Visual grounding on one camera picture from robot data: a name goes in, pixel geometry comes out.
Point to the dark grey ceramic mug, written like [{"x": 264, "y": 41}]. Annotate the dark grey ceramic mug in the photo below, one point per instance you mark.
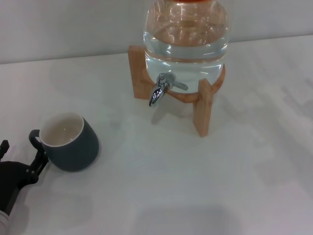
[{"x": 73, "y": 156}]

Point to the clear glass water dispenser jar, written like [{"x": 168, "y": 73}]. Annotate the clear glass water dispenser jar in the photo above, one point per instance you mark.
[{"x": 185, "y": 36}]

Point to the light wooden dispenser stand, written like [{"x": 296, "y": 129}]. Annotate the light wooden dispenser stand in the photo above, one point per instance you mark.
[{"x": 139, "y": 71}]

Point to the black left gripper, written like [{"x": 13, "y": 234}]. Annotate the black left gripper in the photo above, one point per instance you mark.
[{"x": 14, "y": 176}]

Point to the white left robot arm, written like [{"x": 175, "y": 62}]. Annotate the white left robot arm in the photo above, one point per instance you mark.
[{"x": 3, "y": 216}]

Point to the chrome faucet tap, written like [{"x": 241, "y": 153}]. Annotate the chrome faucet tap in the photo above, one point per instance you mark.
[{"x": 156, "y": 94}]

